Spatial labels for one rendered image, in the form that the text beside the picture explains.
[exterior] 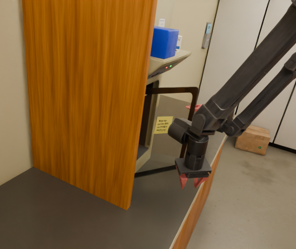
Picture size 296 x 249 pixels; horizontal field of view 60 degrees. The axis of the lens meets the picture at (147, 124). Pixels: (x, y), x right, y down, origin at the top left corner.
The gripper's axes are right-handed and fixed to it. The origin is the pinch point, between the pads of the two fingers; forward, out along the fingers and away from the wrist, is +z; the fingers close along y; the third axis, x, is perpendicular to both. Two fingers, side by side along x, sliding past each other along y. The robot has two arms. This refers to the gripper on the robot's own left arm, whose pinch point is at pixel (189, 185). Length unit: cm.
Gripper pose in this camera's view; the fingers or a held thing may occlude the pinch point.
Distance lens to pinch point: 88.1
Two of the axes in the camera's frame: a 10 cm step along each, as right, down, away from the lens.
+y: -9.9, 0.3, -1.6
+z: -0.6, 8.4, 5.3
